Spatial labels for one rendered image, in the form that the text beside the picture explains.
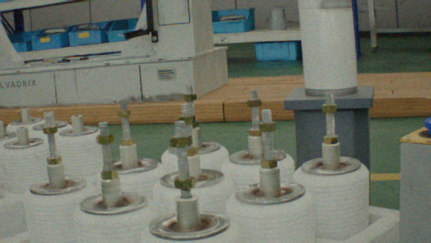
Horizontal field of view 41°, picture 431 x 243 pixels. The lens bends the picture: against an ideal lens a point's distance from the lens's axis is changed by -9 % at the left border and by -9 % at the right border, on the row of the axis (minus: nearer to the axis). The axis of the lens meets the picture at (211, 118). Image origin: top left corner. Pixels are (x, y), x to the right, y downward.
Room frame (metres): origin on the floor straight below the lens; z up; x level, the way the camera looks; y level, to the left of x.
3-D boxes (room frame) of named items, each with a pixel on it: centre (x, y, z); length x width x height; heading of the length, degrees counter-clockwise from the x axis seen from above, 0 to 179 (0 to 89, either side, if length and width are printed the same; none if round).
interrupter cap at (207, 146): (0.87, 0.03, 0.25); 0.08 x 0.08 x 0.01
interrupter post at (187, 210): (0.54, 0.03, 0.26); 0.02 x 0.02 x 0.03
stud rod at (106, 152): (0.62, 0.11, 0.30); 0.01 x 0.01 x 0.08; 57
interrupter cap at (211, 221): (0.54, 0.03, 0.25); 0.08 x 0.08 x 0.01
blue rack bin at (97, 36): (5.93, 1.07, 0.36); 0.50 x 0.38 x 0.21; 164
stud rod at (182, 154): (0.54, 0.03, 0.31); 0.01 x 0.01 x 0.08; 44
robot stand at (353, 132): (1.00, -0.20, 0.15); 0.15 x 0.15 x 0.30; 73
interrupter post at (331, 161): (0.71, -0.14, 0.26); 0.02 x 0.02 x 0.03
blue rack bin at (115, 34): (5.81, 0.66, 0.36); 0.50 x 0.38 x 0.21; 162
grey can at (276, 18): (5.33, -0.63, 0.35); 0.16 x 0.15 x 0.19; 73
